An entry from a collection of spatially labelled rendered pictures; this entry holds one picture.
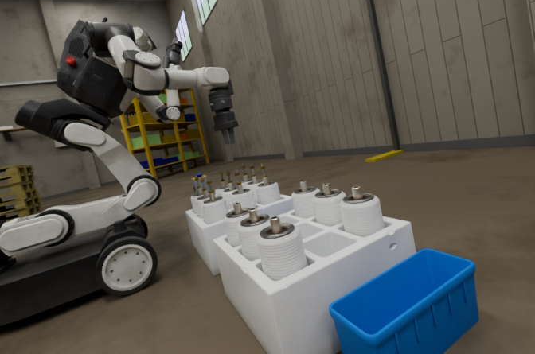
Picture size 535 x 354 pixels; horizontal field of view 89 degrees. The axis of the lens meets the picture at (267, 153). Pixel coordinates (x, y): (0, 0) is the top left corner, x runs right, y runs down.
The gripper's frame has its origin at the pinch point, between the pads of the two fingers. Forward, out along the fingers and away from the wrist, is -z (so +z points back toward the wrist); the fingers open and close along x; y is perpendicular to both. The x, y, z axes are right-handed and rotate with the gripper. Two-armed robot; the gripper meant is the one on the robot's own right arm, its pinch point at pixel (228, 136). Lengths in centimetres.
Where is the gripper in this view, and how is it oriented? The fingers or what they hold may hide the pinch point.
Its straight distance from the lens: 111.0
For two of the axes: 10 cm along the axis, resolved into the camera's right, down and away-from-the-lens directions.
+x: -7.1, 1.1, 6.9
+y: -6.7, 1.9, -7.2
